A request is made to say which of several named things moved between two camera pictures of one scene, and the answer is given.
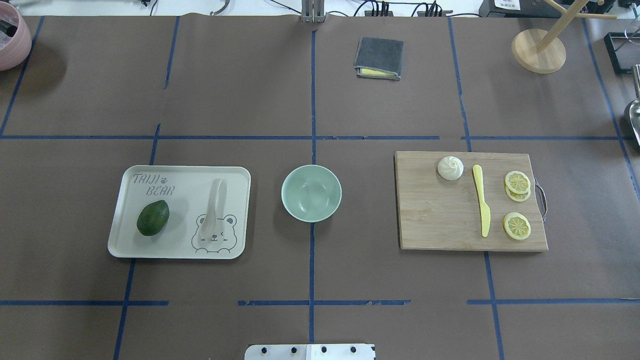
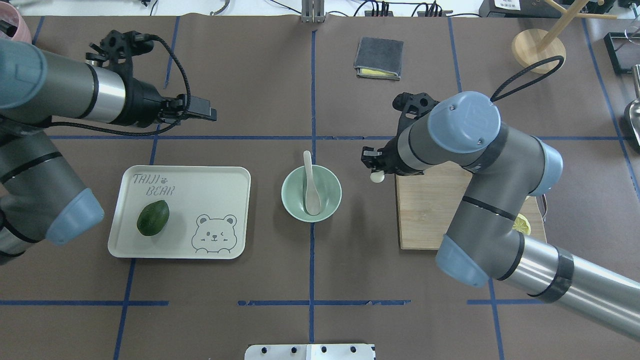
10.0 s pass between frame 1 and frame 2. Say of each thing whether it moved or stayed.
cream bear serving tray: stayed
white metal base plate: stayed
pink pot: stayed
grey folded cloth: stayed
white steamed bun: moved
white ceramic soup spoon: moved
